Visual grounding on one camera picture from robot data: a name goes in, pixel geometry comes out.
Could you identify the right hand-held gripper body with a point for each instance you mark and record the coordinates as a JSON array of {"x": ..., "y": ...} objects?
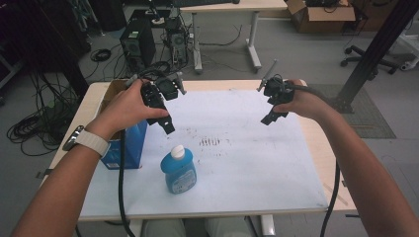
[{"x": 278, "y": 92}]

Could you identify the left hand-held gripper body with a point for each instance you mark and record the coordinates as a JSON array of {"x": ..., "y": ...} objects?
[{"x": 154, "y": 94}]

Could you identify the blue cardboard box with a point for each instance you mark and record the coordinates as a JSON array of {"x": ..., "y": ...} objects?
[{"x": 131, "y": 144}]

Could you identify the blue bottle with white cap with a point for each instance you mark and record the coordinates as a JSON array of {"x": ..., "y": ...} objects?
[{"x": 179, "y": 171}]

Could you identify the person's right hand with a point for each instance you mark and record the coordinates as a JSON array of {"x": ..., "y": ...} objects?
[{"x": 304, "y": 100}]

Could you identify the person's left hand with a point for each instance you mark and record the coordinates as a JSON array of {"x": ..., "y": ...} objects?
[{"x": 126, "y": 107}]

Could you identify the light wooden table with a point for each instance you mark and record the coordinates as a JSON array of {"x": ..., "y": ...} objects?
[{"x": 321, "y": 148}]

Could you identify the black computer tower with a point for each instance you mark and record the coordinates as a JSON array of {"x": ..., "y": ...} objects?
[{"x": 136, "y": 42}]

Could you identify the open-sided computer case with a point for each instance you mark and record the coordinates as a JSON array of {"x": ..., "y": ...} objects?
[{"x": 176, "y": 39}]

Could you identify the wristwatch with white band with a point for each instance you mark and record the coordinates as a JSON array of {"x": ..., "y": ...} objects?
[{"x": 89, "y": 141}]

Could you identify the brown cardboard box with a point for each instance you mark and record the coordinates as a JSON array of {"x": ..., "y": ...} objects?
[{"x": 321, "y": 16}]

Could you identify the grey floor mat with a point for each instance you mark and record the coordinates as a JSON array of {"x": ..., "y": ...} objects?
[{"x": 372, "y": 121}]

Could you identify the white-legged wooden desk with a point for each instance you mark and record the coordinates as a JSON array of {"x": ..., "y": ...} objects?
[{"x": 230, "y": 8}]

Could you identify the black office chair base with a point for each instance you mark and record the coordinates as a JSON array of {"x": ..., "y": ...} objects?
[{"x": 369, "y": 58}]

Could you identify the black computer mouse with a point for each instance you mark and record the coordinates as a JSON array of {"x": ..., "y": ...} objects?
[{"x": 235, "y": 1}]

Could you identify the black keyboard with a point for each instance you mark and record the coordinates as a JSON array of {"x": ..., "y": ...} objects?
[{"x": 202, "y": 2}]

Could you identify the black metal stand post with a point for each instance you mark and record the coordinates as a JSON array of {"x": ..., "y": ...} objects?
[{"x": 378, "y": 46}]

